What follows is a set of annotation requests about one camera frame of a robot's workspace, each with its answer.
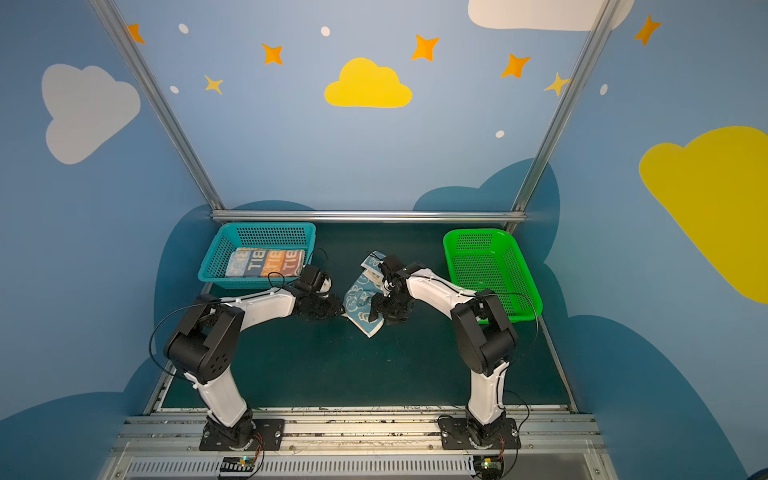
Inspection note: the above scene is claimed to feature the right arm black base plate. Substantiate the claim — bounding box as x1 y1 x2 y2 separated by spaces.
437 415 521 450

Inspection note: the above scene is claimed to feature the small circuit board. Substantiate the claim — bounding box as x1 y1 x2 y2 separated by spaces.
217 456 256 479
471 456 504 480

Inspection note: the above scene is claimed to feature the teal plastic basket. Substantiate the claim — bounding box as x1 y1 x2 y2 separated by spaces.
198 222 316 290

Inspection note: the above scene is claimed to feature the green plastic basket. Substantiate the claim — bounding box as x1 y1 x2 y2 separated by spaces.
443 228 543 323

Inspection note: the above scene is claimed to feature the left aluminium frame post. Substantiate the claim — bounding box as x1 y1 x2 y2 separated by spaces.
90 0 227 224

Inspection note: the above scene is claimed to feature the right aluminium frame post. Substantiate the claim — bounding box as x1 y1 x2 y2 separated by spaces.
504 0 622 234

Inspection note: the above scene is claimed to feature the teal pattern towel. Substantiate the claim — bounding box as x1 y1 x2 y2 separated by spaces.
343 251 385 338

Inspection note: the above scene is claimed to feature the left small circuit board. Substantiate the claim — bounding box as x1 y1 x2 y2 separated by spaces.
217 456 256 479

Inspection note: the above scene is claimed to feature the right small circuit board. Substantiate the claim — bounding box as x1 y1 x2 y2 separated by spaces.
471 456 504 480

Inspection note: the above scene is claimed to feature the horizontal aluminium frame rail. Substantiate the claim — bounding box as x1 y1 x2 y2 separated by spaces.
211 210 526 224

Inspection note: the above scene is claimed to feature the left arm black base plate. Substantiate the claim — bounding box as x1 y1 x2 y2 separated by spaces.
199 417 285 452

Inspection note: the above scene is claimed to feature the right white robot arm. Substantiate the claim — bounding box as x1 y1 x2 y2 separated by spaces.
369 255 518 445

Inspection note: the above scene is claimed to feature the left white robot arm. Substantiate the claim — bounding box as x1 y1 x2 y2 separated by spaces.
163 265 344 444

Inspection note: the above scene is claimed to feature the aluminium frame post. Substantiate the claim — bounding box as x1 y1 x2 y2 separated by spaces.
90 0 227 224
504 0 622 234

